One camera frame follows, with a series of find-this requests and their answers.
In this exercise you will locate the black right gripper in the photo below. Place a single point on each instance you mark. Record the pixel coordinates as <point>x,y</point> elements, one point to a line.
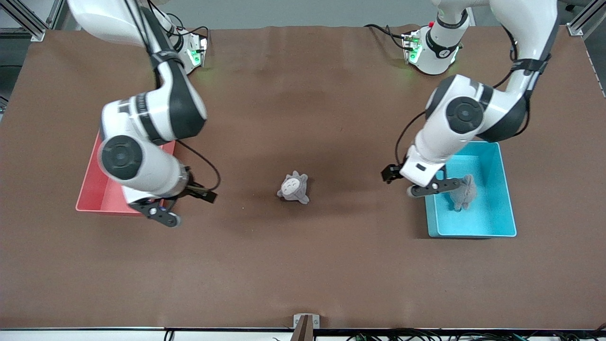
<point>195,190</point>

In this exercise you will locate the plain grey plush toy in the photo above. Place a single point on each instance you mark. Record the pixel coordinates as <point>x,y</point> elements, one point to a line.
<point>464,192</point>

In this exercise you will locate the grey plush with white belly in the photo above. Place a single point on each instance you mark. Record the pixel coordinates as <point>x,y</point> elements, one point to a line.
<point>291,187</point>

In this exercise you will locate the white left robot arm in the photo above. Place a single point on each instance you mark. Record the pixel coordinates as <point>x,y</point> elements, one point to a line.
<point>450,137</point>

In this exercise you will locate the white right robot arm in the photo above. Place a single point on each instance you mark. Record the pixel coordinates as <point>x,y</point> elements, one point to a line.
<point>142,175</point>

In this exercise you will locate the blue plastic box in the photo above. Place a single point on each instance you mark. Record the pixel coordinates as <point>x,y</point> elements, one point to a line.
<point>492,213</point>

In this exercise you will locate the pink plastic box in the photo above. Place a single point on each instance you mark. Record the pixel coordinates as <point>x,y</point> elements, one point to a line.
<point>92,189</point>

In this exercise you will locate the large table cover mat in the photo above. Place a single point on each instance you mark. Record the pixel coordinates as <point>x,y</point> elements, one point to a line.
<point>303,260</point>

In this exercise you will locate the silver base connector bracket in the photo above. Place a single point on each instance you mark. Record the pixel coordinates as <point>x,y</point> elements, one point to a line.
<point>408,45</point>
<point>201,47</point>

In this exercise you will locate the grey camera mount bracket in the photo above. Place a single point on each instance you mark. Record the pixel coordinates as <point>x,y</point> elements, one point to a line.
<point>305,327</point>

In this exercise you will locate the aluminium frame profile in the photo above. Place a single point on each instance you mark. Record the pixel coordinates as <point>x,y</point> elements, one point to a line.
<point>33,29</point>
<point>55,14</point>
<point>577,29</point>

